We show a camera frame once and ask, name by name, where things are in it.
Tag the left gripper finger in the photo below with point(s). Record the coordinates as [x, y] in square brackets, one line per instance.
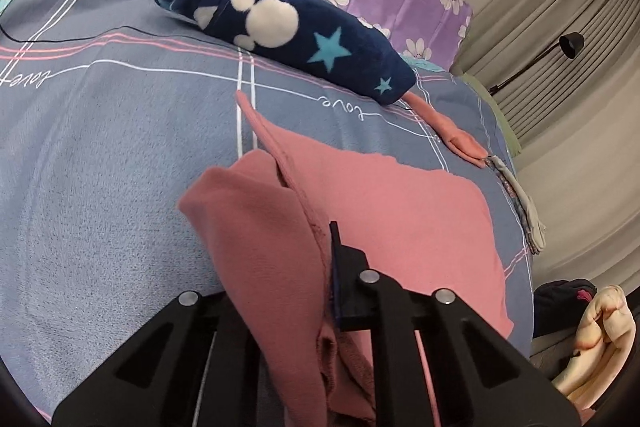
[352, 299]

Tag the pink garment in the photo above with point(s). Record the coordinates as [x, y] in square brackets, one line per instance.
[265, 223]

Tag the dark clothes pile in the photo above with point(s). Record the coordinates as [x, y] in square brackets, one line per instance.
[559, 305]

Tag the salmon small garment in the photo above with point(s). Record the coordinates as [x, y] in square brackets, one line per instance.
[458, 141]

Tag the beige folded garment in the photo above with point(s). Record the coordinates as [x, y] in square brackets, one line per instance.
[535, 230]

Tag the green pillow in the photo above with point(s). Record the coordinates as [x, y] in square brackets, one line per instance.
[512, 142]

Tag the cream peach blanket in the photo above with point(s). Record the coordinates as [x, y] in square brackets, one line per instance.
[603, 342]

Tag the beige window curtain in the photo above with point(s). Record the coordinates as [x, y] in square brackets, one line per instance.
[567, 75]

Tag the blue plaid bedspread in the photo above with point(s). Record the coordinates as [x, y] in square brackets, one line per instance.
[110, 109]

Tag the navy star fleece garment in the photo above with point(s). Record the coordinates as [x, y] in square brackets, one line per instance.
[313, 36]

